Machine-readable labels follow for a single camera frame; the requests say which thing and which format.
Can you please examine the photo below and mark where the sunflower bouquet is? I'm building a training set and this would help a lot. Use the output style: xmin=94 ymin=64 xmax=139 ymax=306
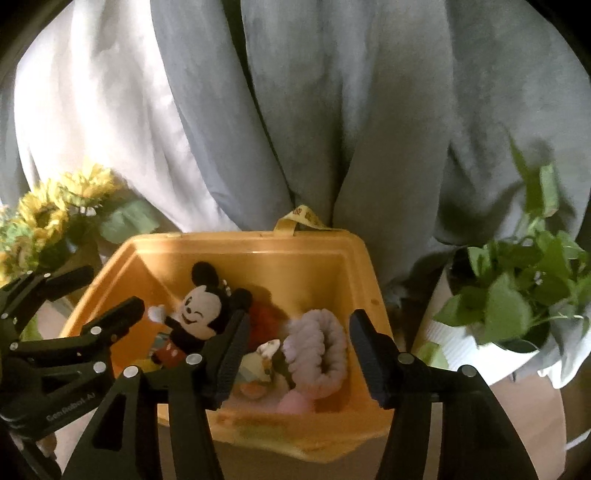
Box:
xmin=0 ymin=162 xmax=160 ymax=287

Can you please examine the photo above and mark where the purple fluffy scrunchie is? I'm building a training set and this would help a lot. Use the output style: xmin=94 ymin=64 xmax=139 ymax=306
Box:
xmin=277 ymin=308 xmax=348 ymax=400

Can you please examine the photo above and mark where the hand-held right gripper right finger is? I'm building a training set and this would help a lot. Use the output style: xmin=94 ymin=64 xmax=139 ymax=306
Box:
xmin=348 ymin=309 xmax=539 ymax=480

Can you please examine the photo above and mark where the cartoon mouse plush toy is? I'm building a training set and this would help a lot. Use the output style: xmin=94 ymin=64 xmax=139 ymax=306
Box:
xmin=148 ymin=261 xmax=253 ymax=368

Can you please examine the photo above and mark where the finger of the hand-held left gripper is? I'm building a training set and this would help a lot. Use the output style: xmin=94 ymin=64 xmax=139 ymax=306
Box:
xmin=0 ymin=264 xmax=96 ymax=346
xmin=11 ymin=296 xmax=146 ymax=378

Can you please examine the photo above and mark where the grey curtain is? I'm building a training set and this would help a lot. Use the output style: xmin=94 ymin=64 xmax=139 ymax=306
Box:
xmin=150 ymin=0 xmax=591 ymax=388

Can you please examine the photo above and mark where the green plant in white pot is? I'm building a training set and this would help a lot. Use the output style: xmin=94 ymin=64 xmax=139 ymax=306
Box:
xmin=411 ymin=134 xmax=591 ymax=384

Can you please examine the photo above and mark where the white sheer curtain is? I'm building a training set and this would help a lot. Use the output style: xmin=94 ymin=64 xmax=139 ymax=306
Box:
xmin=13 ymin=0 xmax=247 ymax=232

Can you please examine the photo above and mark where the pink plush puff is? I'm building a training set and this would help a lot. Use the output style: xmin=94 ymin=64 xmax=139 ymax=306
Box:
xmin=276 ymin=387 xmax=317 ymax=414

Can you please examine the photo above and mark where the red fuzzy plush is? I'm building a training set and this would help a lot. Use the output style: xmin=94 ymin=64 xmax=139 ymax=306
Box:
xmin=249 ymin=294 xmax=291 ymax=352

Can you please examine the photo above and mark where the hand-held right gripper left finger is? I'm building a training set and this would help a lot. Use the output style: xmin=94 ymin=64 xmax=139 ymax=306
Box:
xmin=60 ymin=309 xmax=251 ymax=480

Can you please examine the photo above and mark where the yellow plastic storage box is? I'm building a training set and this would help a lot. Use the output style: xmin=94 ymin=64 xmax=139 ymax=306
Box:
xmin=60 ymin=205 xmax=399 ymax=462

